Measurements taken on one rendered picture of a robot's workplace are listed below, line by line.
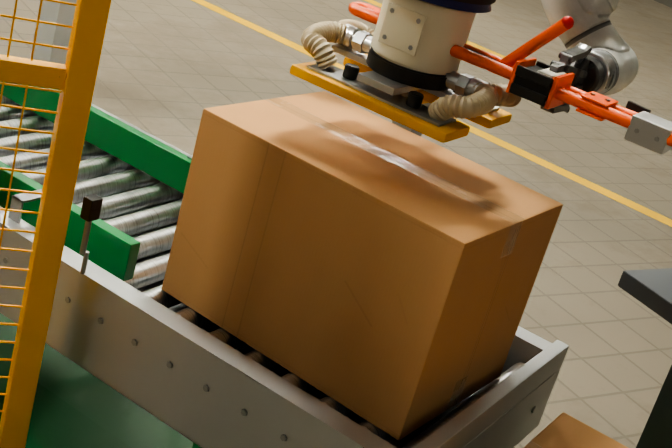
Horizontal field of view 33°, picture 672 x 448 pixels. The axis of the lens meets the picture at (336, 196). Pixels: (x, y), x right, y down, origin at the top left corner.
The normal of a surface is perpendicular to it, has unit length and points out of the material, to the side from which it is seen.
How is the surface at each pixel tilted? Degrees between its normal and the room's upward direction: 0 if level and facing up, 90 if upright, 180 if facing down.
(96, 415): 0
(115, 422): 0
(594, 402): 0
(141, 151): 90
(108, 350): 90
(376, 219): 90
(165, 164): 90
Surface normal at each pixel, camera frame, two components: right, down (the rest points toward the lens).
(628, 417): 0.26, -0.90
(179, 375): -0.54, 0.18
